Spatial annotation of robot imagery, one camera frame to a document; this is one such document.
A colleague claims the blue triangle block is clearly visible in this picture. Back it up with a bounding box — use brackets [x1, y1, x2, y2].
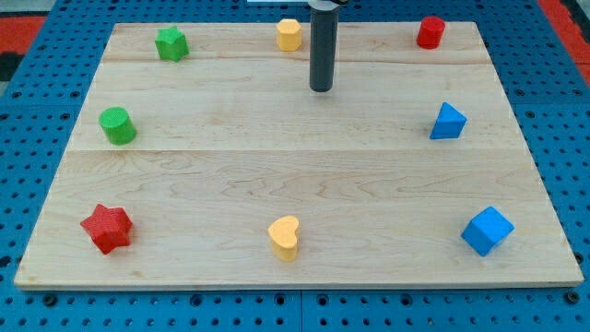
[430, 101, 467, 140]

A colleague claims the yellow heart block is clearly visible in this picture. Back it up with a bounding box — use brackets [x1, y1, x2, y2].
[267, 216, 300, 262]

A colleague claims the light wooden board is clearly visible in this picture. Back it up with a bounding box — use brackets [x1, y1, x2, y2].
[14, 22, 584, 291]

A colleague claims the yellow hexagon block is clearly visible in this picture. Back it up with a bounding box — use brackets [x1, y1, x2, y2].
[276, 18, 302, 52]

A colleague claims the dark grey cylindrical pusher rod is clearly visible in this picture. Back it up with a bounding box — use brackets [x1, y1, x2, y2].
[308, 0, 340, 92]

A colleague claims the green star block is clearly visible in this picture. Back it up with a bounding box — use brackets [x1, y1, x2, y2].
[155, 26, 190, 62]

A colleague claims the green cylinder block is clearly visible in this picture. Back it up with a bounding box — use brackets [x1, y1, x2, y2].
[99, 107, 136, 146]

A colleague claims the red cylinder block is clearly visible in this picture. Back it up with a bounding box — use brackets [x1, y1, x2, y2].
[416, 16, 446, 50]

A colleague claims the red star block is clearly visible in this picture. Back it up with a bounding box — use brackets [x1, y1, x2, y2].
[80, 204, 133, 255]

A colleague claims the blue cube block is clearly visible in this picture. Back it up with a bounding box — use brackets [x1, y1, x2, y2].
[461, 207, 514, 256]

